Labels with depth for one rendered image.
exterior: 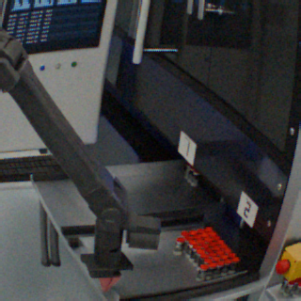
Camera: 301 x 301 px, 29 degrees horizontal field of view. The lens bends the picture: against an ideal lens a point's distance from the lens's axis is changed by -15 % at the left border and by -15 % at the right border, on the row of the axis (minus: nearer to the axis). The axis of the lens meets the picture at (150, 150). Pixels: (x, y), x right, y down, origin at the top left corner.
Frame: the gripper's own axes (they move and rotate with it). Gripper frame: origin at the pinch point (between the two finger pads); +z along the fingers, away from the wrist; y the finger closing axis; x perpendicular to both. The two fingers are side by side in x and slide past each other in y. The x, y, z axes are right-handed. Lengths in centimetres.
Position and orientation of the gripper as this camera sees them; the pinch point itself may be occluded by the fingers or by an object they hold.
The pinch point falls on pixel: (104, 288)
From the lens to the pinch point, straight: 138.1
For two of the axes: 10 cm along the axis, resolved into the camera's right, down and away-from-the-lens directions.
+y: 9.0, -0.7, 4.2
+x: -4.0, -4.5, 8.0
